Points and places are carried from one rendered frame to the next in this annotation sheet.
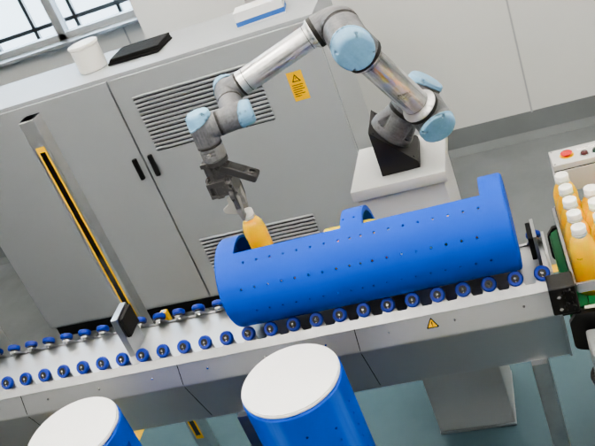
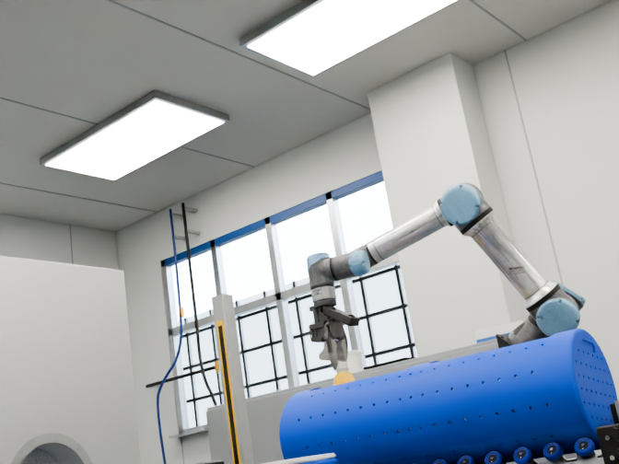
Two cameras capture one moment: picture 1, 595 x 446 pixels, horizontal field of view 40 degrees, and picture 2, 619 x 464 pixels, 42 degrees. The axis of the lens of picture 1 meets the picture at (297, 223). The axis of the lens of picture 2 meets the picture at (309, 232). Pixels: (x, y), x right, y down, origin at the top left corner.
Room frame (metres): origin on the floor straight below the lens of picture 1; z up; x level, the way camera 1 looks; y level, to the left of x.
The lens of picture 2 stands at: (-0.12, -0.57, 1.01)
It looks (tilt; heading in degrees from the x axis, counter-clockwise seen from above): 16 degrees up; 17
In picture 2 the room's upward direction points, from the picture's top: 9 degrees counter-clockwise
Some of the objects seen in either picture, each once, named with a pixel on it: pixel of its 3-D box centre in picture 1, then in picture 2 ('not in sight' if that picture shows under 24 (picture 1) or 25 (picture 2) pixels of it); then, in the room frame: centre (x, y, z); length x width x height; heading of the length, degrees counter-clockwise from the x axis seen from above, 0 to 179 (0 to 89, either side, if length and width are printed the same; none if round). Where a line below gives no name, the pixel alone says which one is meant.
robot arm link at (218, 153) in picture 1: (212, 152); (323, 295); (2.25, 0.15, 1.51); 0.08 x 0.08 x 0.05
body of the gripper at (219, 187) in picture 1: (220, 176); (326, 321); (2.26, 0.16, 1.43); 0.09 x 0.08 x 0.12; 72
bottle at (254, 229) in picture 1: (259, 240); (347, 400); (2.25, 0.13, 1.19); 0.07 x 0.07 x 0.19
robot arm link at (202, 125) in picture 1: (204, 128); (321, 272); (2.25, 0.15, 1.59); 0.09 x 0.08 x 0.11; 89
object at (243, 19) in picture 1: (259, 10); (504, 333); (3.88, -0.21, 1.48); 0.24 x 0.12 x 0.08; 78
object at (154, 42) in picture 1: (139, 49); (393, 365); (4.18, 0.42, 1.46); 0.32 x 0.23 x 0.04; 70
